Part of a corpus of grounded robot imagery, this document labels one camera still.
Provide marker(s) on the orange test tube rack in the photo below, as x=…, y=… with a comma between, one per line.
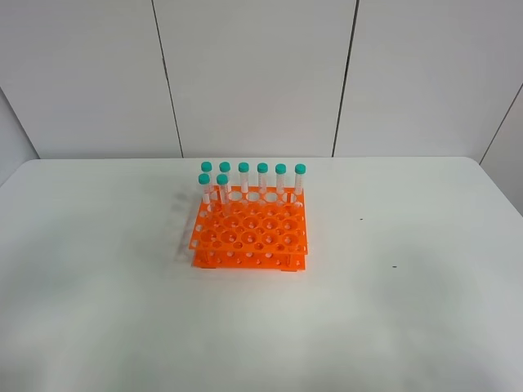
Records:
x=252, y=231

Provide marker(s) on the rack tube front left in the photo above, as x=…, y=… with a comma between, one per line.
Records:
x=205, y=183

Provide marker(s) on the rack tube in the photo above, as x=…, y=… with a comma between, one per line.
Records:
x=243, y=168
x=262, y=170
x=225, y=169
x=205, y=183
x=300, y=171
x=280, y=170

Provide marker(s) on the test tube with teal cap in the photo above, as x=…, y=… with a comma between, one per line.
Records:
x=223, y=183

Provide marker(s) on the rack tube back left corner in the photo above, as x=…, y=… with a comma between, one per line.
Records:
x=206, y=168

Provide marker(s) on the rack tube far right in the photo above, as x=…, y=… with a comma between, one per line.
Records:
x=300, y=171

